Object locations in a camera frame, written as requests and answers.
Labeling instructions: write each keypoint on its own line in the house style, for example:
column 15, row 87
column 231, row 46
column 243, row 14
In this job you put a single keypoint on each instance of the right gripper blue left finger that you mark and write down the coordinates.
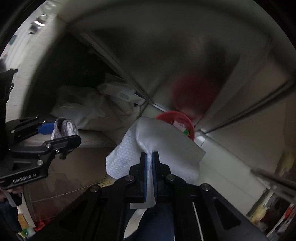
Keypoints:
column 138, row 186

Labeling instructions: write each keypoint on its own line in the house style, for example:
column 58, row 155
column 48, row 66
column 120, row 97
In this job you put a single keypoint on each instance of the clear plastic bag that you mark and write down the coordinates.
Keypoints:
column 108, row 107

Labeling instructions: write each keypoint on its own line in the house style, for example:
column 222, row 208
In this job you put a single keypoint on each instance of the person's blue trouser legs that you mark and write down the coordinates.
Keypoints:
column 156, row 224

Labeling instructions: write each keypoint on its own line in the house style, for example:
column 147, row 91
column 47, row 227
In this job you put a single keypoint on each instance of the red plastic basin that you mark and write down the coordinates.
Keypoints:
column 180, row 121

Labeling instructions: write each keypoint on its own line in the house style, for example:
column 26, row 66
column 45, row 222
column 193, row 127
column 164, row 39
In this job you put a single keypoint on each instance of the person's left hand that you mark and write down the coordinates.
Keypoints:
column 17, row 190

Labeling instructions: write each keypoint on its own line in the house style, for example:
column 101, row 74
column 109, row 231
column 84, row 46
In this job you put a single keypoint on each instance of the white paper towel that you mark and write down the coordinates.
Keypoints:
column 148, row 135

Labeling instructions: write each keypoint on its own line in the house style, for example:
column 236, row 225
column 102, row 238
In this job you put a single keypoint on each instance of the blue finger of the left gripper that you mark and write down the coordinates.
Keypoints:
column 62, row 146
column 46, row 128

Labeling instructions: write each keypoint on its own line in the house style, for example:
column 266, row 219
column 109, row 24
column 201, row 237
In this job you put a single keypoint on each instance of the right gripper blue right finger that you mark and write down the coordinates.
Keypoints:
column 160, row 171

